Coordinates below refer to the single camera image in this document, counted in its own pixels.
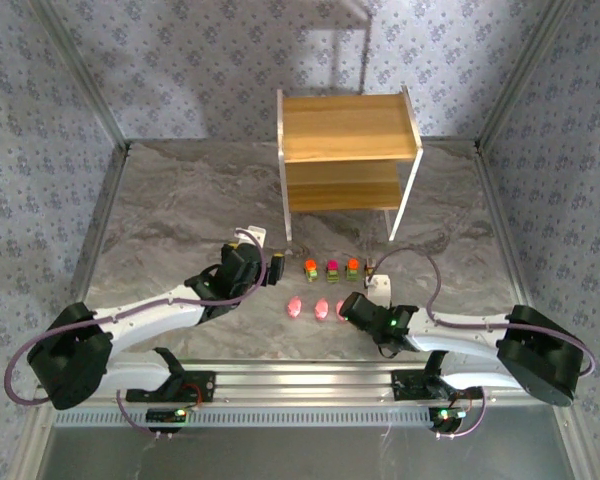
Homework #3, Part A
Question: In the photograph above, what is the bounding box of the grey metal sheet panel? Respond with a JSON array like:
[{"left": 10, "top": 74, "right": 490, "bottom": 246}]
[{"left": 34, "top": 424, "right": 576, "bottom": 480}]

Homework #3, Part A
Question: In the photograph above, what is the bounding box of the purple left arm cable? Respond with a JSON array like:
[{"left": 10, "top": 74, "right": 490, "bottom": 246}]
[{"left": 8, "top": 227, "right": 271, "bottom": 441}]

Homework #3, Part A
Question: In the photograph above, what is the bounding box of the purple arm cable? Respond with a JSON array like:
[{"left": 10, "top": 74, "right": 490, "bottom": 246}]
[
  {"left": 367, "top": 247, "right": 597, "bottom": 441},
  {"left": 8, "top": 227, "right": 271, "bottom": 441}
]

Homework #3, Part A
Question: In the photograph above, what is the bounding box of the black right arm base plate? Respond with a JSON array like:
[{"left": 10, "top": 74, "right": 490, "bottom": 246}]
[{"left": 390, "top": 369, "right": 481, "bottom": 404}]

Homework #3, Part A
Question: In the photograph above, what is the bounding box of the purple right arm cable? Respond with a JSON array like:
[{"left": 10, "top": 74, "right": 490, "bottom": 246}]
[{"left": 367, "top": 247, "right": 597, "bottom": 441}]

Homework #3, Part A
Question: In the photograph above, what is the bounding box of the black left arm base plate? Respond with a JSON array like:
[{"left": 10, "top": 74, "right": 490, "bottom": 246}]
[{"left": 124, "top": 370, "right": 217, "bottom": 404}]

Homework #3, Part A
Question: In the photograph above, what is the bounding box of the grey slotted cable duct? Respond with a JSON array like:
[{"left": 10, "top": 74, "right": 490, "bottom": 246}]
[{"left": 54, "top": 403, "right": 439, "bottom": 429}]

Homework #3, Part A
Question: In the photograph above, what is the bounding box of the aluminium frame rail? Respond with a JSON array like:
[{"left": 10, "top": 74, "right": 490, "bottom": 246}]
[
  {"left": 474, "top": 142, "right": 589, "bottom": 480},
  {"left": 9, "top": 142, "right": 131, "bottom": 480}
]

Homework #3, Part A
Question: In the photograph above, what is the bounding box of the wooden shelf with white frame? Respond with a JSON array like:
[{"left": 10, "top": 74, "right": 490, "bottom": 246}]
[{"left": 275, "top": 83, "right": 425, "bottom": 244}]

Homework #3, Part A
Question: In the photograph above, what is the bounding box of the aluminium frame post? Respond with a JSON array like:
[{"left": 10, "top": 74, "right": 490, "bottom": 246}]
[
  {"left": 29, "top": 0, "right": 131, "bottom": 151},
  {"left": 474, "top": 0, "right": 579, "bottom": 151}
]

